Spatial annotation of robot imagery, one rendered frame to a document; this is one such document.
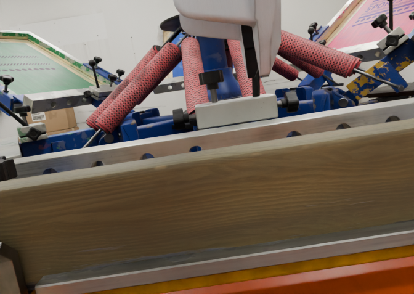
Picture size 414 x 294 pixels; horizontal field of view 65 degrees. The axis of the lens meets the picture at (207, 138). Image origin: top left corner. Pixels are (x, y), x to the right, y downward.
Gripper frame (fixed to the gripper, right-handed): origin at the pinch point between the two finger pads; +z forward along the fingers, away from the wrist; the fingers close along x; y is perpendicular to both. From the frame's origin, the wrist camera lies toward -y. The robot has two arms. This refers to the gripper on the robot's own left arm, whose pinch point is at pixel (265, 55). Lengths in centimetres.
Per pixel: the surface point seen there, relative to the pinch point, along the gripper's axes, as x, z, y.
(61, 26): -414, -101, 165
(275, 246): 2.7, 12.4, 1.6
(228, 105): -26.6, 4.8, 1.0
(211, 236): 2.0, 11.3, 5.7
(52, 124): -371, 18, 186
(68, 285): 3.2, 12.4, 15.3
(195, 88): -49.0, 1.7, 5.7
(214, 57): -80, -6, -1
